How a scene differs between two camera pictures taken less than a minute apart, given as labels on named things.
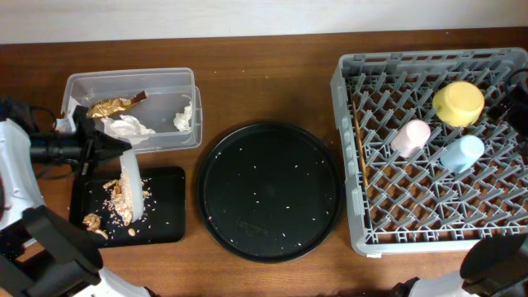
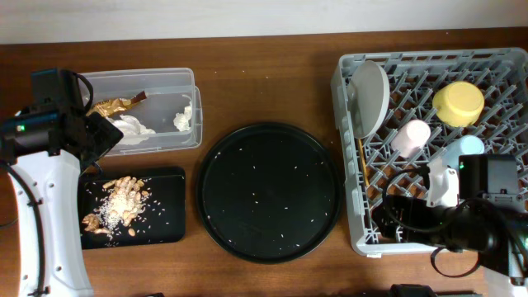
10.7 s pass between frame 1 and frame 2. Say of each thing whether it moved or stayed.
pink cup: stayed
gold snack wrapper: stayed
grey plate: moved
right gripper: moved
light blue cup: stayed
